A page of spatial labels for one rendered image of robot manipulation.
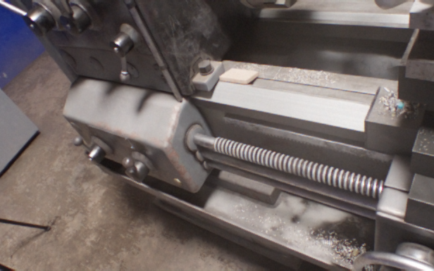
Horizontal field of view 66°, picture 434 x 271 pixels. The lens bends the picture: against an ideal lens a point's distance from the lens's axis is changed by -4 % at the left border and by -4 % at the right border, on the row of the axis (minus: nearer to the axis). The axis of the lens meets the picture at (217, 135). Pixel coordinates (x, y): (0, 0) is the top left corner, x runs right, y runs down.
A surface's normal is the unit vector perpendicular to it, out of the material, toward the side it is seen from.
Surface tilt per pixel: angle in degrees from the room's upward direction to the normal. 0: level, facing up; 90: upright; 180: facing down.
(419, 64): 90
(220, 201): 0
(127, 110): 32
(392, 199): 0
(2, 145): 90
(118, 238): 0
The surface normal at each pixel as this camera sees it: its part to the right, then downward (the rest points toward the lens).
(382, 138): -0.51, 0.73
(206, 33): 0.80, 0.21
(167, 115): -0.54, -0.17
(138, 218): -0.31, -0.66
